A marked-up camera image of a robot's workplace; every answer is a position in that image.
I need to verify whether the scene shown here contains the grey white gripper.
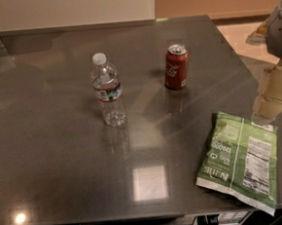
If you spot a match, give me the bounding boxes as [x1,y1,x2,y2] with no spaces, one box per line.
[253,0,282,120]

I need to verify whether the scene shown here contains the green jalapeno chip bag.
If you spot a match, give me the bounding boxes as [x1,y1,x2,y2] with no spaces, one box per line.
[196,112,278,215]

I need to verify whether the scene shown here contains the red coke can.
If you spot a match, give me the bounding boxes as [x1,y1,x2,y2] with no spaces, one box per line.
[164,44,190,91]

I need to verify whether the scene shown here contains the clear plastic water bottle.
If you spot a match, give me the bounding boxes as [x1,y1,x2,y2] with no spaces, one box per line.
[91,53,126,128]

